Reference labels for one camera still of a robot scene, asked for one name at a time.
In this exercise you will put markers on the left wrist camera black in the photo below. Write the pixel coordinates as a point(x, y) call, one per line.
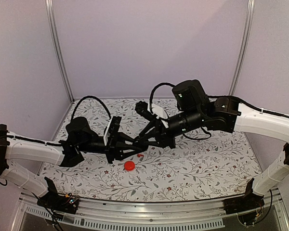
point(111, 129)

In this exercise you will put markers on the aluminium frame post left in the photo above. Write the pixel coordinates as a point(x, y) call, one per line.
point(58, 50)

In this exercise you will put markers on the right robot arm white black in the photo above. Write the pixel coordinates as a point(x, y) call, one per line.
point(224, 113)

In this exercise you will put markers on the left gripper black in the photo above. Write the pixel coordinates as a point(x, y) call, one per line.
point(117, 149)

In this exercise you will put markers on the aluminium frame post right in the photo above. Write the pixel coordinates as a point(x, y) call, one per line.
point(243, 45)

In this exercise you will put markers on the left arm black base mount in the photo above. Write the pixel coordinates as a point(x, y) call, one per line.
point(54, 201)

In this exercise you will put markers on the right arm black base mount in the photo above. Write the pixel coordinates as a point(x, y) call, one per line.
point(243, 203)

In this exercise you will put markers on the aluminium rail base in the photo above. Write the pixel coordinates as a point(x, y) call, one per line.
point(103, 215)

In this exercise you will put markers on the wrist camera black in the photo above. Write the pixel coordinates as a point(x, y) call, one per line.
point(157, 113)
point(111, 129)

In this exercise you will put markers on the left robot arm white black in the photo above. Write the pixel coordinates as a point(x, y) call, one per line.
point(81, 139)

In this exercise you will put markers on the aluminium frame post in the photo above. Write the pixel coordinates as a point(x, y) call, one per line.
point(58, 50)
point(243, 45)

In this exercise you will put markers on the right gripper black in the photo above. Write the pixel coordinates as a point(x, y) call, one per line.
point(162, 139)

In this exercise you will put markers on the red round charging case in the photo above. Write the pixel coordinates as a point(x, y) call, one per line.
point(129, 166)

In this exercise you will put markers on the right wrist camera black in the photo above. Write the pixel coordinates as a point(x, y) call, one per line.
point(157, 113)

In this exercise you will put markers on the black earbud charging case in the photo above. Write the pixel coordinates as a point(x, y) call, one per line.
point(138, 142)

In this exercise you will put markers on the floral patterned table mat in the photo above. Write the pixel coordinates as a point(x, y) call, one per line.
point(202, 166)

